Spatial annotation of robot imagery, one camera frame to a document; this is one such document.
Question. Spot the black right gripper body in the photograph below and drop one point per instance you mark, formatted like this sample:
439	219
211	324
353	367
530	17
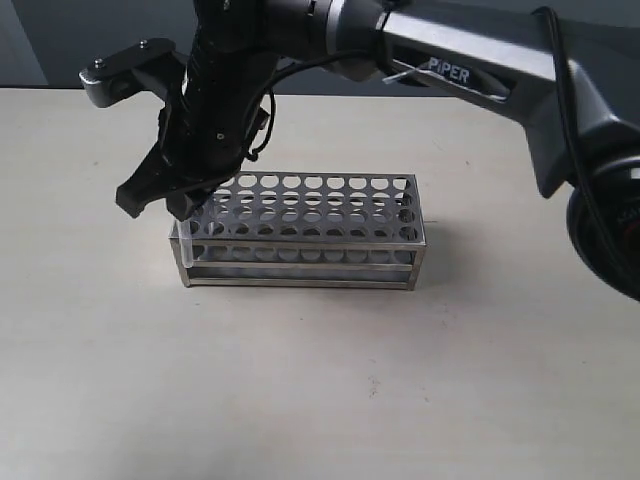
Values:
205	125

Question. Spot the stainless steel test tube rack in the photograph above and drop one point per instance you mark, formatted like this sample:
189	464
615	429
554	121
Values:
310	230

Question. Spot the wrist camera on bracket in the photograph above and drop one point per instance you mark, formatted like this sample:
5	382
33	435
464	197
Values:
151	65

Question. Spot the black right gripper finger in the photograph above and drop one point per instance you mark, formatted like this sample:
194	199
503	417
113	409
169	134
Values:
149	183
183	201

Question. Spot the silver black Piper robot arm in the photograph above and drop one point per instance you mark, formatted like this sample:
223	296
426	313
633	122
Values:
574	88

